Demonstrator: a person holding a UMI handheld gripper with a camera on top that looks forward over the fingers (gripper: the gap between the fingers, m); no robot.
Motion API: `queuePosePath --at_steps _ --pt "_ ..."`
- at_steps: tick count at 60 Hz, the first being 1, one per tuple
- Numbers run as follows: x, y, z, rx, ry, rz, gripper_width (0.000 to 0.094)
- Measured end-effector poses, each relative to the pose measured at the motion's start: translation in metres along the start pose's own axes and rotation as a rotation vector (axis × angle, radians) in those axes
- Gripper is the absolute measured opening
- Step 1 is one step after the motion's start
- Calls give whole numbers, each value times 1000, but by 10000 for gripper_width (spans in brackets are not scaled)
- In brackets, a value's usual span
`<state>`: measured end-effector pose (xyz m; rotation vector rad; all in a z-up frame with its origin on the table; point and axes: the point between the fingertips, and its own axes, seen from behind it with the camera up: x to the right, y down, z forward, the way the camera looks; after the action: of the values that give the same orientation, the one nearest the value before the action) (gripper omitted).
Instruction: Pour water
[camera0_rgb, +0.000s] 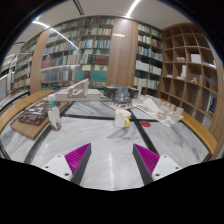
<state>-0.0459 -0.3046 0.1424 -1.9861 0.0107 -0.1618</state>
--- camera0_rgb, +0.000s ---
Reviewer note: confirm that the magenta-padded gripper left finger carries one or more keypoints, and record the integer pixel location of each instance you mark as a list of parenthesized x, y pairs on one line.
[(60, 165)]

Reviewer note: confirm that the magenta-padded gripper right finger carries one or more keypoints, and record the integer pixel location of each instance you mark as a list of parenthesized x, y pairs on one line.
[(165, 165)]

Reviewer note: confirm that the clear plastic water bottle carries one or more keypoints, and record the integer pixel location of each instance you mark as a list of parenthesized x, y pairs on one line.
[(54, 115)]

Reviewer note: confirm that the flat round red coaster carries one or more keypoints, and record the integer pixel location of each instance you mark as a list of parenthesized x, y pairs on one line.
[(145, 123)]

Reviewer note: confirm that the curved wooden slatted bench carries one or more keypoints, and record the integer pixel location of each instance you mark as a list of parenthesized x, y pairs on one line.
[(20, 105), (200, 131)]

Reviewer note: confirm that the brown model on wooden board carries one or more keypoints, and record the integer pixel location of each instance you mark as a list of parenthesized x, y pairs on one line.
[(33, 120)]

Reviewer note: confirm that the white city block model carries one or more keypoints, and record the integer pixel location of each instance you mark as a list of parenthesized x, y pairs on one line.
[(160, 110)]

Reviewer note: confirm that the white building model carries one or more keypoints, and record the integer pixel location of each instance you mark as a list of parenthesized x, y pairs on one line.
[(78, 93)]

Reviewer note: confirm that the dark grey building model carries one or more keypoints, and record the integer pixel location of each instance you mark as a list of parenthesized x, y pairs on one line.
[(118, 93)]

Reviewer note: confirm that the wooden cubby shelf unit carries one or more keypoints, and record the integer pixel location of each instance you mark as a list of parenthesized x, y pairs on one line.
[(190, 73)]

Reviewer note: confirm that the bookshelf behind glass case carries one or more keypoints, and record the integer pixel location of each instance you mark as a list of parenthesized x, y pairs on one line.
[(25, 70)]

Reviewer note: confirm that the narrow bookshelf with white books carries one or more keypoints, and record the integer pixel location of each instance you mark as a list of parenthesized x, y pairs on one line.
[(148, 63)]

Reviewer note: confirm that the wide bookshelf full of books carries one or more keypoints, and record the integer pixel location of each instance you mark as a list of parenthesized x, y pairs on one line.
[(83, 50)]

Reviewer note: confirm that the long slanted ceiling light strip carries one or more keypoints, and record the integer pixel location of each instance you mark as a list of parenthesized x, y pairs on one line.
[(55, 33)]

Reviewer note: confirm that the straight ceiling light strip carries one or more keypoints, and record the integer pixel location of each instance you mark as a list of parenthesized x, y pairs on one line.
[(132, 8)]

